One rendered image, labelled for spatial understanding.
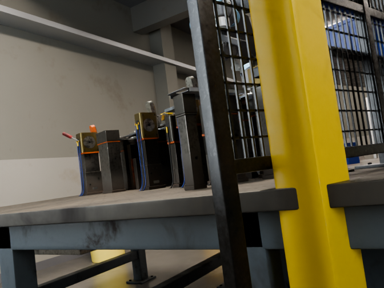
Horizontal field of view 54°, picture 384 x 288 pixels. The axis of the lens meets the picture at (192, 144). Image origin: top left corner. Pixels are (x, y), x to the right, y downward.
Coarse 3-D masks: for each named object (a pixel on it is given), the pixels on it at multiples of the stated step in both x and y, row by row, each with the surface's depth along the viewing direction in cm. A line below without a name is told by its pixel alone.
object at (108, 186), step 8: (96, 136) 207; (104, 136) 199; (112, 136) 199; (104, 144) 200; (112, 144) 199; (104, 152) 201; (112, 152) 199; (120, 152) 201; (104, 160) 201; (112, 160) 198; (120, 160) 201; (104, 168) 202; (112, 168) 197; (120, 168) 200; (104, 176) 202; (112, 176) 197; (120, 176) 200; (104, 184) 203; (112, 184) 196; (120, 184) 199; (104, 192) 202; (112, 192) 195
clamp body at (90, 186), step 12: (96, 132) 222; (84, 144) 217; (96, 144) 221; (84, 156) 216; (96, 156) 221; (84, 168) 217; (96, 168) 220; (84, 180) 217; (96, 180) 218; (84, 192) 218; (96, 192) 217
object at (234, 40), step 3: (222, 36) 152; (225, 36) 151; (222, 39) 153; (225, 39) 151; (231, 39) 149; (234, 39) 148; (240, 39) 146; (243, 39) 147; (228, 42) 150; (231, 42) 149; (234, 42) 148; (237, 42) 147; (243, 42) 147; (237, 45) 147; (243, 45) 147; (246, 45) 148
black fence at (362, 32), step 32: (192, 0) 67; (224, 0) 72; (352, 0) 105; (192, 32) 68; (352, 32) 102; (224, 64) 70; (224, 96) 67; (256, 96) 74; (224, 128) 66; (224, 160) 65; (256, 160) 70; (224, 192) 64; (224, 224) 64; (224, 256) 64
